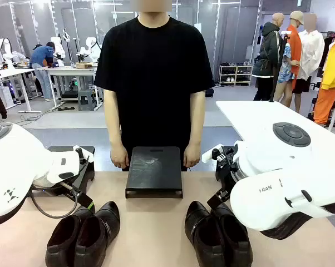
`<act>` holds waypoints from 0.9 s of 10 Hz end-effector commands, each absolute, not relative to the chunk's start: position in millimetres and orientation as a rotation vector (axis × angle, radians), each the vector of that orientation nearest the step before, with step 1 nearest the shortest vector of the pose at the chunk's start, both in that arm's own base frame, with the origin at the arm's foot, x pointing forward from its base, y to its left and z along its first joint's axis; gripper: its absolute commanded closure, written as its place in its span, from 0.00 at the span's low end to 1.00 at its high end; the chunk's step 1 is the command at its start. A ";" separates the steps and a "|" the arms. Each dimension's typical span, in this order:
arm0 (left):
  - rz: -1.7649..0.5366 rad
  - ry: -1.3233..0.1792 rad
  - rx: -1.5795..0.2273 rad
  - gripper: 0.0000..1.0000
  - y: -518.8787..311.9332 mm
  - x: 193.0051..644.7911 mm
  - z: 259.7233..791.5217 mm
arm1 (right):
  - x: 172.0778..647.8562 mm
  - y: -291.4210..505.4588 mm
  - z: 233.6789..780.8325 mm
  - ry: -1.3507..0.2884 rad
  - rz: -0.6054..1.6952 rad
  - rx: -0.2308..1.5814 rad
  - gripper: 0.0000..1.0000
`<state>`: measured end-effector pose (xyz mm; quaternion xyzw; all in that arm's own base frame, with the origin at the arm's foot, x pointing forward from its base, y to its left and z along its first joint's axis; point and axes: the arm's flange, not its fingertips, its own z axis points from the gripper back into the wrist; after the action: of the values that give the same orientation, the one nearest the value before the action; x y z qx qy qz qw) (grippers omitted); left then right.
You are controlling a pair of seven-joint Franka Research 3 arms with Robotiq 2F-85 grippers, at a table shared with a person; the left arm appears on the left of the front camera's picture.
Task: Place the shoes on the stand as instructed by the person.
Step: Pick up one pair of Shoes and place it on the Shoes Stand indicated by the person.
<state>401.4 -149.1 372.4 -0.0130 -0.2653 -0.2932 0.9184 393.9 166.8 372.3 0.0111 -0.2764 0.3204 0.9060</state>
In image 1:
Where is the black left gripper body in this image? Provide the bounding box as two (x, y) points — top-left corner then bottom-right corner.
(57, 180), (84, 200)

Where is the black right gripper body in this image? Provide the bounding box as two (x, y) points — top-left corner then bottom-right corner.
(215, 145), (241, 196)

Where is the person's left forearm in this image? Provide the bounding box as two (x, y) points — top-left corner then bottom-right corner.
(187, 90), (206, 147)

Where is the person's right forearm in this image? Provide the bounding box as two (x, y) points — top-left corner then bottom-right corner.
(103, 90), (123, 148)

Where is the black shoe stand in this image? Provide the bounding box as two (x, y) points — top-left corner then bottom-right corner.
(47, 145), (96, 196)
(125, 146), (184, 199)

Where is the white shoe rack with shoes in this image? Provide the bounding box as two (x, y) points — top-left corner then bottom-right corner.
(219, 63), (253, 87)

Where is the person in black t-shirt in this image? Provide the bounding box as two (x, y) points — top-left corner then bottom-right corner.
(94, 15), (215, 172)

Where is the person in blue shirt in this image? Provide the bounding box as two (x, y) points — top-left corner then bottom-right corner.
(29, 41), (57, 102)

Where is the person's left hand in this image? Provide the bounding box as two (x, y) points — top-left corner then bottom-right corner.
(183, 144), (202, 168)

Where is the person's right hand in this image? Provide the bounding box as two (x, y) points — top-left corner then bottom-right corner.
(110, 144), (130, 169)

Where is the large white table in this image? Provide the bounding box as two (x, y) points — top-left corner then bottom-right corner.
(215, 100), (335, 167)

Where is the grey plastic stool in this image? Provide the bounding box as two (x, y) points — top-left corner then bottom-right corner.
(77, 89), (97, 112)

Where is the white lab workbench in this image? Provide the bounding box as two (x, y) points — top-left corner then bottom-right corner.
(44, 66), (103, 110)
(0, 68), (42, 113)

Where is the blue floral shirt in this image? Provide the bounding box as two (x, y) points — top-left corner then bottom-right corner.
(277, 43), (293, 85)

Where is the mannequin in dark green jacket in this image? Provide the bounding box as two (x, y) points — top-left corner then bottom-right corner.
(252, 12), (285, 101)

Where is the mannequin in orange shirt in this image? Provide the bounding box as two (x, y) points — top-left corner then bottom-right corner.
(273, 10), (304, 112)

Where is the mannequin in yellow hoodie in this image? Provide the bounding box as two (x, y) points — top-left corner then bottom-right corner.
(313, 33), (335, 126)

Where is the figure in white shirt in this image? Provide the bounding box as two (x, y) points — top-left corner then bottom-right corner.
(292, 13), (326, 113)

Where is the grey robot cable loop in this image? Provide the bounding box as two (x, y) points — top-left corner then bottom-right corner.
(30, 190), (80, 220)

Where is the dark braided cable sleeve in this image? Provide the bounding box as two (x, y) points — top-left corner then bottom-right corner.
(260, 204), (335, 240)

